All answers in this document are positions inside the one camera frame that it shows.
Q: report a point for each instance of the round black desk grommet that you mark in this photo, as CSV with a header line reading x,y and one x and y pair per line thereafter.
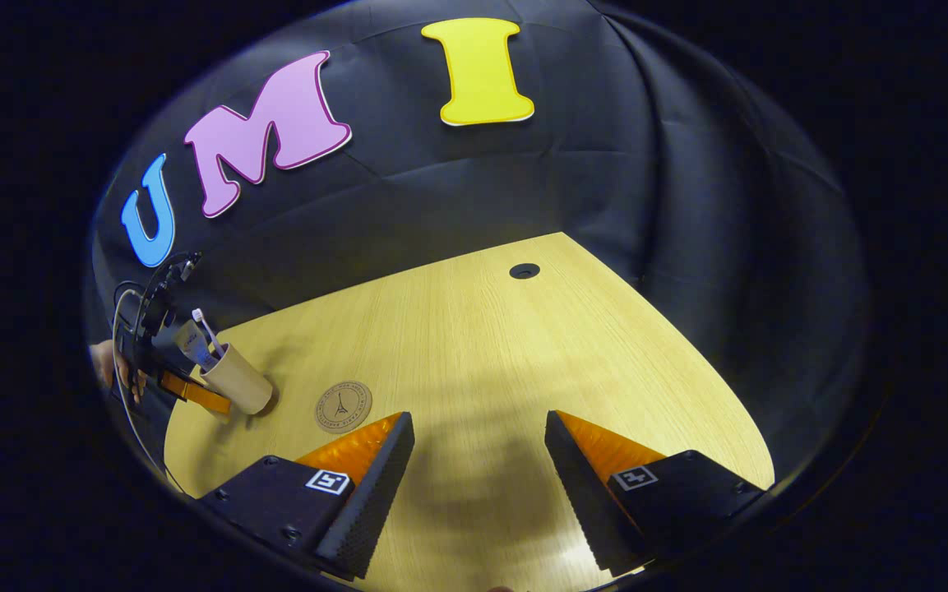
x,y
524,270

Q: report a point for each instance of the white toothpaste tube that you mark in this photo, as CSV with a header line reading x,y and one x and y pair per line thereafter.
x,y
192,344

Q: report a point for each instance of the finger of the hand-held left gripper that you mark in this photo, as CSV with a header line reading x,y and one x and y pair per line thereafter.
x,y
194,393

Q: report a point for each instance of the round brown coaster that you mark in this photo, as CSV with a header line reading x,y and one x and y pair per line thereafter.
x,y
343,407

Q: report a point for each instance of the black backdrop cloth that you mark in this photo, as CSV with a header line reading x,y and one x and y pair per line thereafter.
x,y
523,181

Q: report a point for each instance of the beige cup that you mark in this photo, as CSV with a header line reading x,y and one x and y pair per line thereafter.
x,y
239,382

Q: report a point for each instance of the wooden desktop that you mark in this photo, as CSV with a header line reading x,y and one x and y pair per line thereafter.
x,y
482,345

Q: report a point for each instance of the white toothbrush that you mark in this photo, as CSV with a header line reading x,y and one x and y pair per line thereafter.
x,y
206,329

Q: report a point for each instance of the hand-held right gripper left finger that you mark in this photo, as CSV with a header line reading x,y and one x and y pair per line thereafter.
x,y
375,493

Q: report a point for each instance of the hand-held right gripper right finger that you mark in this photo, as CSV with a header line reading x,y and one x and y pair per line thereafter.
x,y
580,493

